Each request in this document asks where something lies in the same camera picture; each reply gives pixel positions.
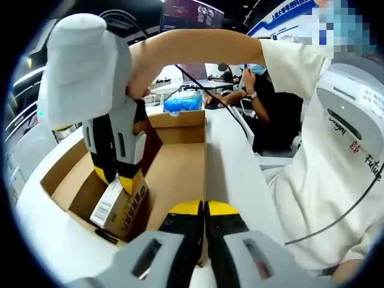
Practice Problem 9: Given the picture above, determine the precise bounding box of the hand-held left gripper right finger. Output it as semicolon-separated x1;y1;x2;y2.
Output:
204;200;331;288

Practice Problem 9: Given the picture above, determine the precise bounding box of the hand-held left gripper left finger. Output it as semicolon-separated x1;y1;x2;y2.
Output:
67;199;204;288

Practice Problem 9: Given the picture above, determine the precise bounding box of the small white carton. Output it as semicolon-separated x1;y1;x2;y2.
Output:
89;173;150;242

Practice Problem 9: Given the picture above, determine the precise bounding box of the brown cardboard shoe box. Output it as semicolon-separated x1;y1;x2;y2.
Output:
40;110;209;268

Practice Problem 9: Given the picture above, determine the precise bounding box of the blue soft wet wipes pack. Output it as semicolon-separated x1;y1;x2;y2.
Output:
163;91;204;117

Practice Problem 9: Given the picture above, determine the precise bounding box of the person's right hand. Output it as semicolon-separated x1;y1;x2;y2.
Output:
125;64;155;101

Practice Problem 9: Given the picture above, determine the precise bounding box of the operator in white shirt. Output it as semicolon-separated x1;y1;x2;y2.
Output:
259;38;384;271

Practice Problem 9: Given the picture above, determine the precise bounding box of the desk monitor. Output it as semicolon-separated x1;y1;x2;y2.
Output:
176;62;208;82

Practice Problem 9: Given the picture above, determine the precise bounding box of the large hanging screen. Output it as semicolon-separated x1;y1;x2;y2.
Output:
160;0;226;32

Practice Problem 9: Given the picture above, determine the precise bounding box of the white grey chest device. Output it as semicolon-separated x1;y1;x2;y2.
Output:
316;56;384;145

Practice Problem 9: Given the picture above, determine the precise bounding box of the black chest device cable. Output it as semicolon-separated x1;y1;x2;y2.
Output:
284;176;384;246

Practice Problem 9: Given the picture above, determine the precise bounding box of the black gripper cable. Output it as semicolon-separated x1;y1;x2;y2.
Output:
100;10;250;139

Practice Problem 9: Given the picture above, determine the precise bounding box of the blue white wall poster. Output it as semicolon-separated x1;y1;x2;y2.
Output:
247;0;319;41

